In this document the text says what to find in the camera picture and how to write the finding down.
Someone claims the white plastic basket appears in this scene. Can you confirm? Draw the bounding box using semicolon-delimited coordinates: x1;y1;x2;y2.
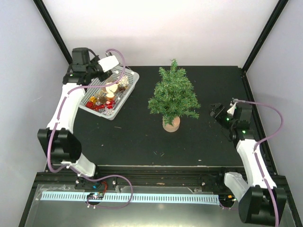
79;66;139;120

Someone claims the small green christmas tree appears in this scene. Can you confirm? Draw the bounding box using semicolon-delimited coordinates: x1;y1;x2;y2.
148;59;201;132

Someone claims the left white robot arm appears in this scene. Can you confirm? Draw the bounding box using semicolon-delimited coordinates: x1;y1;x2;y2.
37;47;119;189

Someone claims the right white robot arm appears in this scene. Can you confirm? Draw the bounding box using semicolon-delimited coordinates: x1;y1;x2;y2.
209;99;287;227

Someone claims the wooden bauble ornament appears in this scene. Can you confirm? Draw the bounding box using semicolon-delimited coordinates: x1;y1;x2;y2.
105;83;118;101

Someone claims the gold gift box ornament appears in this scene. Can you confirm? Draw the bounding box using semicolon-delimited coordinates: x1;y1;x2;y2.
89;96;98;103

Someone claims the brown pine cone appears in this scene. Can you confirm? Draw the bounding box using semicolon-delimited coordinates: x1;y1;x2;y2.
96;95;107;105
118;85;127;92

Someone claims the white wooden snowflake ornament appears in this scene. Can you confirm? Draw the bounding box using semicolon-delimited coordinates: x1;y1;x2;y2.
118;76;129;87

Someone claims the red gift box ornament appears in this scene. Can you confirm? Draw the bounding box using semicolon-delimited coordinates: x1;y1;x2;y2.
85;101;99;111

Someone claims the silver star ornament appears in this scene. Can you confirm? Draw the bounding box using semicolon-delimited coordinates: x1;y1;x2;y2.
102;107;115;116

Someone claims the small circuit board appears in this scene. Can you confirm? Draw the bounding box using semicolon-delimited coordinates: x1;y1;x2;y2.
86;192;104;200

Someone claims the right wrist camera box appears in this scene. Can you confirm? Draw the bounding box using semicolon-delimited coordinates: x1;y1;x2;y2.
227;99;238;116

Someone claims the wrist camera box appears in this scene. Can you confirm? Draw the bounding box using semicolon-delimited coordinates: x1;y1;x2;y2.
227;99;238;116
98;55;119;72

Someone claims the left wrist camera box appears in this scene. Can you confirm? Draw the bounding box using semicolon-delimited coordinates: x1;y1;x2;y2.
98;55;119;72

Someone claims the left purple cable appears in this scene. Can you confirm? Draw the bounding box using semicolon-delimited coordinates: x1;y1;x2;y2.
46;48;134;210

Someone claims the purple cable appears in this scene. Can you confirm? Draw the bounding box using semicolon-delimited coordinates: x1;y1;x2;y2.
46;48;134;210
233;99;284;227

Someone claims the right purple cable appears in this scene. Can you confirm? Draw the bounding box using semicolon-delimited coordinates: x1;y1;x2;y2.
233;99;284;227

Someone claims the light blue cable duct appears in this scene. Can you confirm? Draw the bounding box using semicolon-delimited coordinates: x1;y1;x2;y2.
40;192;220;206

